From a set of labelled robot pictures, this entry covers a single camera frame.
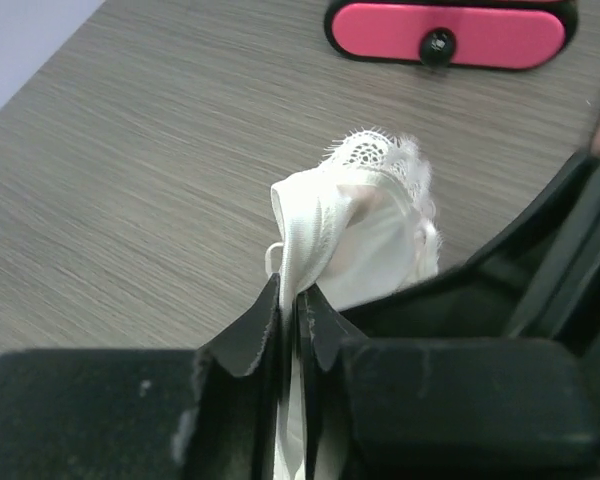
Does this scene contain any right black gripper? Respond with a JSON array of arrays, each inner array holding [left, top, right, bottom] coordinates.
[[344, 151, 600, 340]]

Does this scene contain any black pink drawer box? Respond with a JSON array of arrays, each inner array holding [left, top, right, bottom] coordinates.
[[323, 0, 579, 71]]

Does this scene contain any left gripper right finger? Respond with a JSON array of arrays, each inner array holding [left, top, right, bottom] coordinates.
[[296, 289, 600, 479]]

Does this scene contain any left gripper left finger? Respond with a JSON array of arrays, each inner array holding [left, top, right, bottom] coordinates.
[[0, 277, 281, 479]]

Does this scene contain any white bra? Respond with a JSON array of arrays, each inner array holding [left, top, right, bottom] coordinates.
[[266, 130, 441, 479]]

